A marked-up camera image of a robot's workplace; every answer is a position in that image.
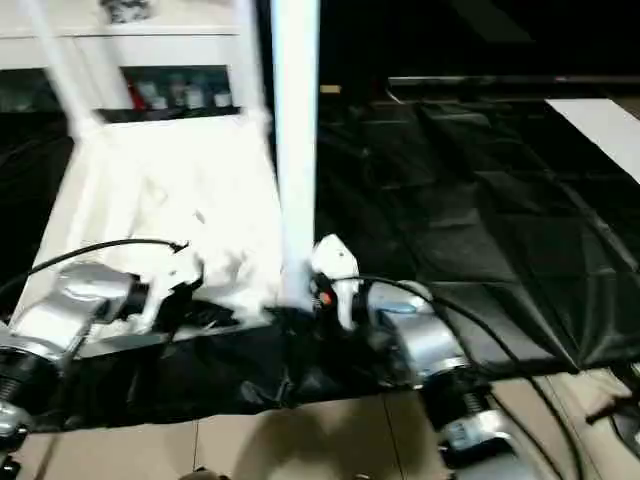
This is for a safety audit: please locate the white plastic table top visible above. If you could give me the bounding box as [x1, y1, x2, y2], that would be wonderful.
[9, 106, 302, 347]

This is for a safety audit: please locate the black plastic mat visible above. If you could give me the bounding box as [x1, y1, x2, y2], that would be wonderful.
[0, 97, 640, 431]

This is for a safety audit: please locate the white cabinet with glass doors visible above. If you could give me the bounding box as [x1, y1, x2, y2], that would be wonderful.
[0, 0, 262, 115]

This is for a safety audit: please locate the grey crumpled bag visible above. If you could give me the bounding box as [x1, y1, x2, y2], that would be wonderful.
[98, 0, 147, 25]

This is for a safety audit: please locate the white flat panel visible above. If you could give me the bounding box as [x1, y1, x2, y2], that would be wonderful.
[543, 97, 640, 175]

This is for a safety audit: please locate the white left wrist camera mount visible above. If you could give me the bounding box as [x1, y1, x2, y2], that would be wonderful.
[137, 243, 207, 335]

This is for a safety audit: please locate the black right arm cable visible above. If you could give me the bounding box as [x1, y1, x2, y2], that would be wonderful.
[349, 273, 587, 480]

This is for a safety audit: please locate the black metal frame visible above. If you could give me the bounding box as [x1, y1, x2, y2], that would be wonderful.
[387, 75, 640, 102]

